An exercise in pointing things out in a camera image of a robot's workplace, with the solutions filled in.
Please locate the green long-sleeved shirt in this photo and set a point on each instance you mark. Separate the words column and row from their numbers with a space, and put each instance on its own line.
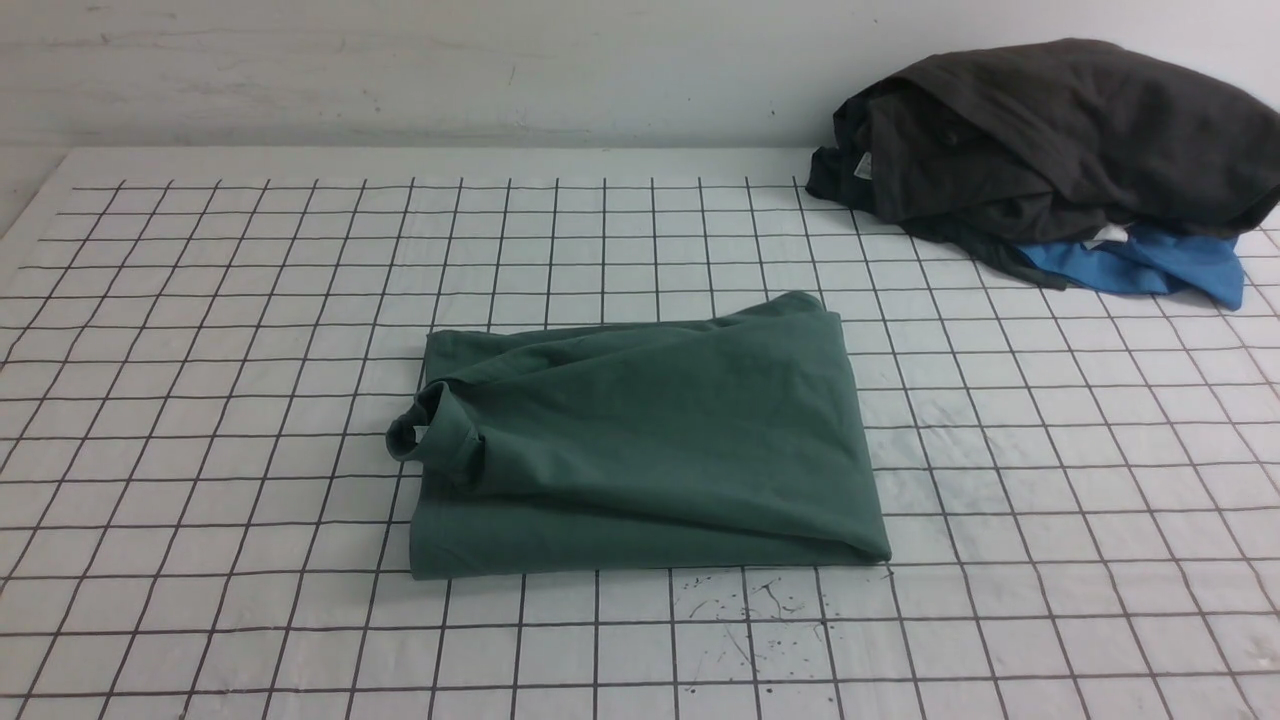
column 734, row 441

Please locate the dark grey crumpled garment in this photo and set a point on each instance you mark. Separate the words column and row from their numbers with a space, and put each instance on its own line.
column 1011, row 148

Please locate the white grid-patterned table cloth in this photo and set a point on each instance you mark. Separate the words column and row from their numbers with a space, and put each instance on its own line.
column 200, row 521

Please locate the blue garment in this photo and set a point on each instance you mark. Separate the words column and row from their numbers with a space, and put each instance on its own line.
column 1145, row 260

